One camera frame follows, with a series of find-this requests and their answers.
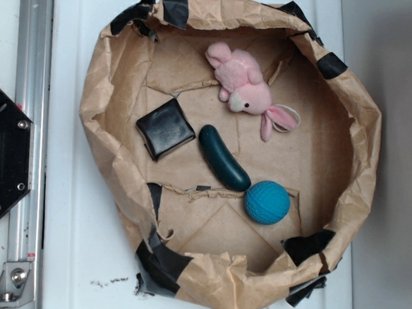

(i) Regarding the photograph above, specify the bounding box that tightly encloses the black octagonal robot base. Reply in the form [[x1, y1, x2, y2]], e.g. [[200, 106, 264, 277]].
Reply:
[[0, 89, 33, 219]]

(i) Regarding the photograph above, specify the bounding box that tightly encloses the dark green plastic pickle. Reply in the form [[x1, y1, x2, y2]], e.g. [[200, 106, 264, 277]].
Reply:
[[198, 124, 251, 192]]

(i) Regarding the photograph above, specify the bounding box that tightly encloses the black square block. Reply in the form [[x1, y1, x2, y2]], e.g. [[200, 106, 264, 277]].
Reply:
[[136, 99, 196, 161]]

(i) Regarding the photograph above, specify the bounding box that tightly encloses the blue dimpled ball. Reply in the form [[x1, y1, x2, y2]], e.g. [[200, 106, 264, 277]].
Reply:
[[244, 181, 291, 225]]

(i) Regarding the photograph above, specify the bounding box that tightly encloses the pink plush bunny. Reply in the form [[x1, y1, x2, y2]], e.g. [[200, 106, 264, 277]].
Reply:
[[205, 42, 299, 142]]

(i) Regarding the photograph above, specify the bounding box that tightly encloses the brown paper bag bin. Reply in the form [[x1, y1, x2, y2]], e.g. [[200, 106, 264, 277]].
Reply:
[[79, 0, 382, 309]]

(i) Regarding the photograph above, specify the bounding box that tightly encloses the aluminium extrusion rail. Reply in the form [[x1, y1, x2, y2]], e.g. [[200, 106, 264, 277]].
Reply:
[[7, 0, 54, 309]]

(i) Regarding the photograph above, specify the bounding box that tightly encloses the metal corner bracket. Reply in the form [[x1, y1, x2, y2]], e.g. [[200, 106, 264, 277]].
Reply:
[[0, 261, 36, 309]]

